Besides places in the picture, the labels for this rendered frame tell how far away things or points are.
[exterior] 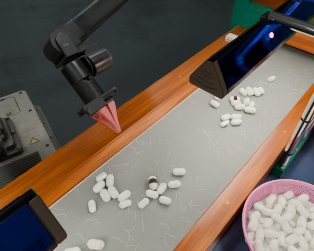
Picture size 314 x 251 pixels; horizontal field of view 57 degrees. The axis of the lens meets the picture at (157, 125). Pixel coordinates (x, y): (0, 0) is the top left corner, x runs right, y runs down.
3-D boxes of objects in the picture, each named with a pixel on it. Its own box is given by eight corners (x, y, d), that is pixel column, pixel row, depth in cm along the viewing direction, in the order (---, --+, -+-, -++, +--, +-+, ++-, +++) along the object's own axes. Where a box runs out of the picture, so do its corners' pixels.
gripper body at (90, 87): (119, 91, 72) (102, 67, 71) (87, 113, 67) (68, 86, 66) (111, 99, 78) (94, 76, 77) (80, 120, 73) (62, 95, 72)
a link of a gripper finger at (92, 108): (131, 124, 72) (108, 92, 71) (109, 140, 68) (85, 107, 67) (121, 130, 77) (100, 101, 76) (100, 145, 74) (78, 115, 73)
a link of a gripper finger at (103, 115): (138, 118, 73) (116, 88, 72) (117, 134, 69) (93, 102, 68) (127, 125, 79) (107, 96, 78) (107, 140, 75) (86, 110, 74)
